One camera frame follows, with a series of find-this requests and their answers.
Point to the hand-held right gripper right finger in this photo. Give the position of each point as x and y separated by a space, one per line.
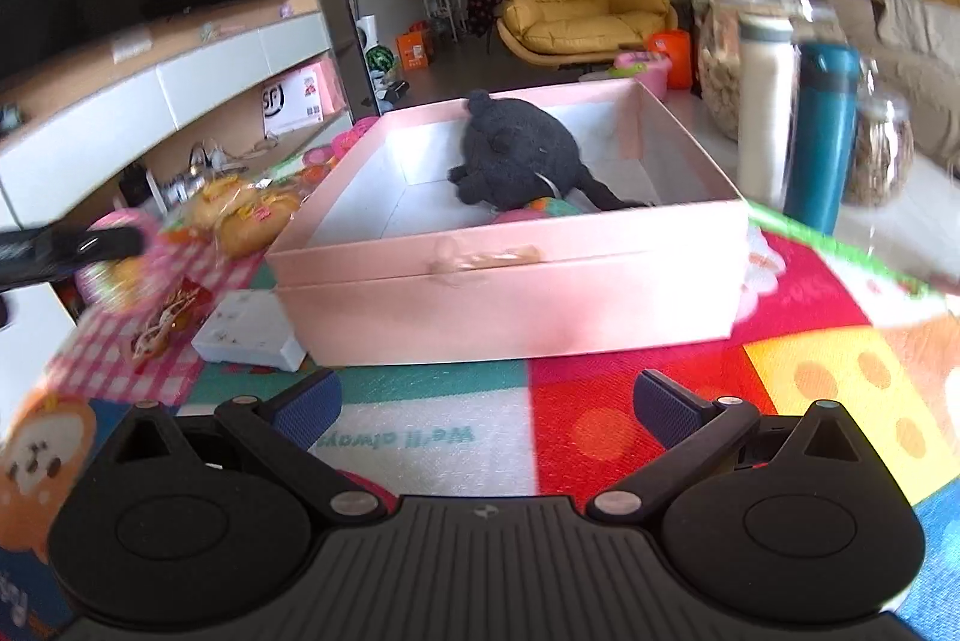
667 405

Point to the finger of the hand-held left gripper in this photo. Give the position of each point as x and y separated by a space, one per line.
97 245

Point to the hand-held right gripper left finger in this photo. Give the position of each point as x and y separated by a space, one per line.
307 405

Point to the pink round snack packet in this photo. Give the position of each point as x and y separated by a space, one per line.
120 281

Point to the bread bun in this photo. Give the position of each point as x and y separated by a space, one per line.
214 202
259 225

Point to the pink cardboard box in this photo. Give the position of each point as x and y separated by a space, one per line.
510 304

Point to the black plush toy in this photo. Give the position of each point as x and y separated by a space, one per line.
517 154

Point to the white power strip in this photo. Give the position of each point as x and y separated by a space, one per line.
247 334

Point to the red snack packet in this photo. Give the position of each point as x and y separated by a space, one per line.
169 319

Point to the colourful printed play mat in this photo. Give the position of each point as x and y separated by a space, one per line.
810 371

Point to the white television cabinet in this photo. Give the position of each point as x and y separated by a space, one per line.
150 94

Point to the colourful soft toy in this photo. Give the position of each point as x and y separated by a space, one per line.
544 210

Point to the pink and white parcel box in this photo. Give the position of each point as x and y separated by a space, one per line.
300 97

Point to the teal thermos bottle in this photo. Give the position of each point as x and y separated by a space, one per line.
821 146

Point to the white thermos bottle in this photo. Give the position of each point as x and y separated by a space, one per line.
765 116

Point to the small glass jar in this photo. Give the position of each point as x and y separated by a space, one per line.
877 154

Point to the watermelon pattern ball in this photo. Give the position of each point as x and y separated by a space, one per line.
380 62

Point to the large glass jar of nuts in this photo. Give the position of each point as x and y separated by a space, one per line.
720 71

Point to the pink and green bowl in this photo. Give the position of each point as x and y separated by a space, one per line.
641 67

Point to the white standing fan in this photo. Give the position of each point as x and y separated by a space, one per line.
364 4

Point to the orange cardboard box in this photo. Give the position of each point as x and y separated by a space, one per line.
414 49

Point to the beige sofa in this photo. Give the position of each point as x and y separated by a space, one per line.
915 56

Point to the black dotted cloth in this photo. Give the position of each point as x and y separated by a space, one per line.
484 0

